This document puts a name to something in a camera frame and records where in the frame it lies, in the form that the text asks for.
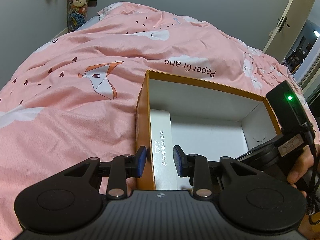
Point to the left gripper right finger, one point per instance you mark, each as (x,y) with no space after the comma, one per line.
(202,173)

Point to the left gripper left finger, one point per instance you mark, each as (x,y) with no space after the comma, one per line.
(120,169)

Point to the long white product box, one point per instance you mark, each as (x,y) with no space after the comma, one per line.
(164,170)

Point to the orange cardboard storage box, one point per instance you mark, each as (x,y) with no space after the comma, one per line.
(207,118)

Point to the cream bedroom door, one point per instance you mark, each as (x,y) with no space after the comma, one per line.
(279,44)

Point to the person's right hand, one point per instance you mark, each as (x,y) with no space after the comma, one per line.
(301,167)

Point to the pink paper crane duvet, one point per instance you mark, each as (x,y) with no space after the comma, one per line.
(75,96)

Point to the white pillow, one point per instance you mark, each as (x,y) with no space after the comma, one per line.
(89,23)

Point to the black door handle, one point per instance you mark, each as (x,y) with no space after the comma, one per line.
(283,24)

